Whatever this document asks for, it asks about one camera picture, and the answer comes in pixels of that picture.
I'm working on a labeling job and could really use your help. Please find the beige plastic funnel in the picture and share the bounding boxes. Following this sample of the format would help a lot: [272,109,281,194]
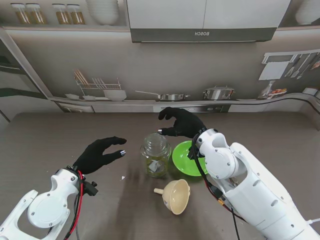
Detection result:
[153,179,192,215]

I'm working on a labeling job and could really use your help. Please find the ribbed glass jar lid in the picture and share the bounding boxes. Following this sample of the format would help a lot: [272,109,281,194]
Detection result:
[143,132,169,154]

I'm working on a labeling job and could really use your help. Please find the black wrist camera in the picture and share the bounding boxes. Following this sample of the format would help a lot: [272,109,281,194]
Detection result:
[188,146,201,161]
[83,181,99,198]

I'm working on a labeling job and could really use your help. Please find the red and black left arm cables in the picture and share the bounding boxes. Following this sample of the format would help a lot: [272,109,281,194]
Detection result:
[64,169,87,240]

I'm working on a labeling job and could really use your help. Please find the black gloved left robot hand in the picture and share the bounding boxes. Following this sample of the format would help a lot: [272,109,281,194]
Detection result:
[72,136,128,175]

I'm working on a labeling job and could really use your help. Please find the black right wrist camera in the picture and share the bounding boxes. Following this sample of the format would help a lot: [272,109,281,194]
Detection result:
[188,146,201,161]

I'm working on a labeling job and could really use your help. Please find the green plastic bowl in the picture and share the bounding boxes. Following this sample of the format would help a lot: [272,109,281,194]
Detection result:
[171,140,210,177]

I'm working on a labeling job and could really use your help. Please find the printed kitchen scene backdrop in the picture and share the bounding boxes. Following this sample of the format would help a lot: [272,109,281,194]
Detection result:
[0,0,320,131]

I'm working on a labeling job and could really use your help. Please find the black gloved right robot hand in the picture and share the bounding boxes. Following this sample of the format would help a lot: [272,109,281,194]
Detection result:
[157,106,207,140]

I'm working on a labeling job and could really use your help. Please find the green mung beans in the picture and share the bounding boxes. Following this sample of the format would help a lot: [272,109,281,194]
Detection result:
[144,156,168,177]

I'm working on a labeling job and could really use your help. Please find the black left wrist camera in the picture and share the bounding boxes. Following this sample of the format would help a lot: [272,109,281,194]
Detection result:
[83,181,99,198]

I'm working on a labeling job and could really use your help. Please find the clear glass jar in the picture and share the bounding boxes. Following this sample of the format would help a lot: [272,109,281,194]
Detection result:
[139,146,172,178]

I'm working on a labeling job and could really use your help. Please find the black and red right arm cables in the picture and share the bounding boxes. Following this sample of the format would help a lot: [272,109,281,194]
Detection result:
[191,134,242,240]

